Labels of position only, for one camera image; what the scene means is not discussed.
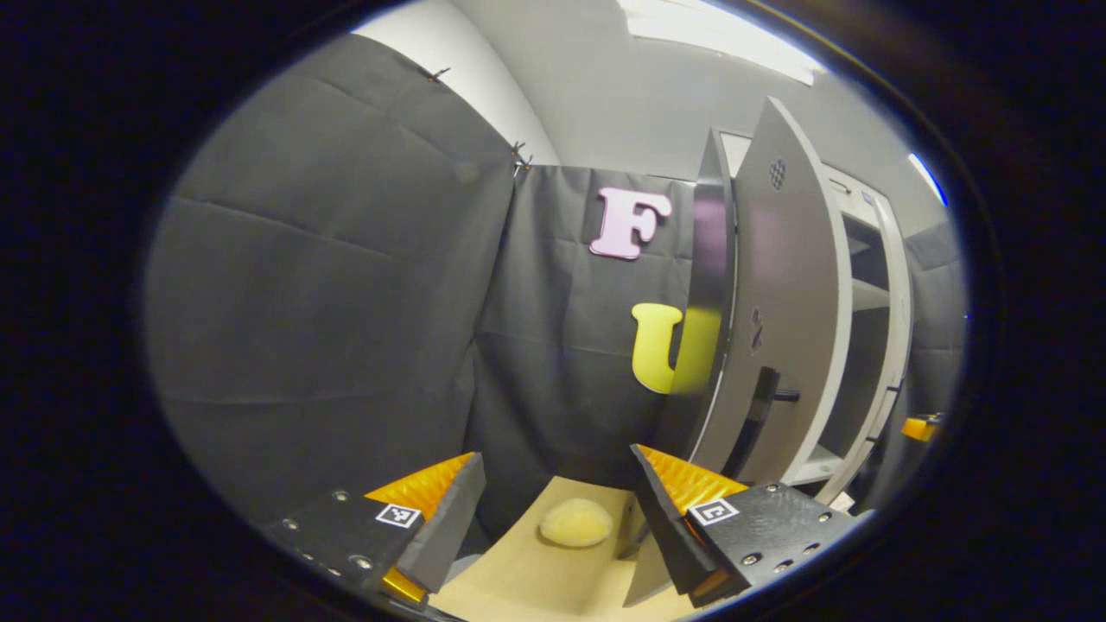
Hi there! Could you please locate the large ceiling light panel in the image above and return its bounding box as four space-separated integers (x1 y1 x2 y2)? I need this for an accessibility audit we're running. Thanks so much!
618 0 826 87

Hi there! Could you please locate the small ceiling light panel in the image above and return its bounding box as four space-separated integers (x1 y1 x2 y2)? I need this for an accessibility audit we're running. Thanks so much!
907 153 950 208

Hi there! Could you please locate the yellow round sponge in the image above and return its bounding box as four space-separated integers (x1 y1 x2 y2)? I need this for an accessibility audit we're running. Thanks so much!
538 498 616 549

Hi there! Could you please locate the black backdrop cloth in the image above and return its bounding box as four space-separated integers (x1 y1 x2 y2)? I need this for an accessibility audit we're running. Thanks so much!
143 35 969 536

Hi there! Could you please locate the black door handle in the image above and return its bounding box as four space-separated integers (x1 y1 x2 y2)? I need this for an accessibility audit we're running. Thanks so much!
721 367 802 480

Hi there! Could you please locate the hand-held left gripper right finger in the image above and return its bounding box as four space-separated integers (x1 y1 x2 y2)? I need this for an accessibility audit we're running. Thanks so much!
629 443 865 608

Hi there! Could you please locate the white and grey cabinet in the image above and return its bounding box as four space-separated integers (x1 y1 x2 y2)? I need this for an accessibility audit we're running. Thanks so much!
674 128 915 511

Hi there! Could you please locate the white cabinet drawer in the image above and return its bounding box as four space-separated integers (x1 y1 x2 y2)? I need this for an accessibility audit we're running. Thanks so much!
817 164 887 227

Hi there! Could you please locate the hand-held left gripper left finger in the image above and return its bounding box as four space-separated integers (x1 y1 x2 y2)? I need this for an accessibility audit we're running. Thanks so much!
259 451 487 612

